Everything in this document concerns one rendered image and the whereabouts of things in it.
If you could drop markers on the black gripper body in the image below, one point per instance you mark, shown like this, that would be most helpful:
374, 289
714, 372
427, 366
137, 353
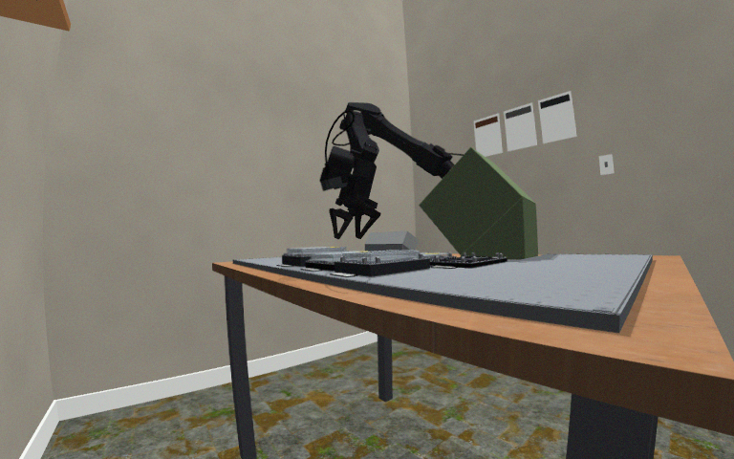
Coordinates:
354, 199

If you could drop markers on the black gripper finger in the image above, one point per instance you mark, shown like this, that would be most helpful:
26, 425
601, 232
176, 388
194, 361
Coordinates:
347, 220
374, 215

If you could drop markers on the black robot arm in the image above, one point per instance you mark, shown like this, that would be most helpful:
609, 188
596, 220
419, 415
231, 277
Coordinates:
361, 159

